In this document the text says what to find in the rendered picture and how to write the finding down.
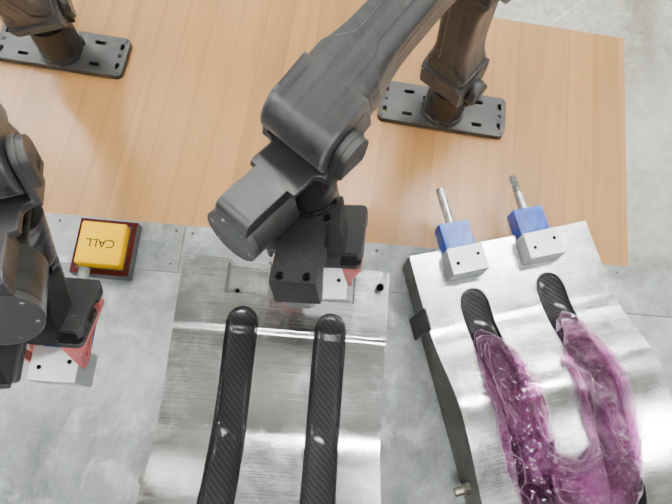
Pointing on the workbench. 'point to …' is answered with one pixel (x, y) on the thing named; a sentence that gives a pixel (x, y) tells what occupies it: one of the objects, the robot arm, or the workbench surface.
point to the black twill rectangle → (420, 324)
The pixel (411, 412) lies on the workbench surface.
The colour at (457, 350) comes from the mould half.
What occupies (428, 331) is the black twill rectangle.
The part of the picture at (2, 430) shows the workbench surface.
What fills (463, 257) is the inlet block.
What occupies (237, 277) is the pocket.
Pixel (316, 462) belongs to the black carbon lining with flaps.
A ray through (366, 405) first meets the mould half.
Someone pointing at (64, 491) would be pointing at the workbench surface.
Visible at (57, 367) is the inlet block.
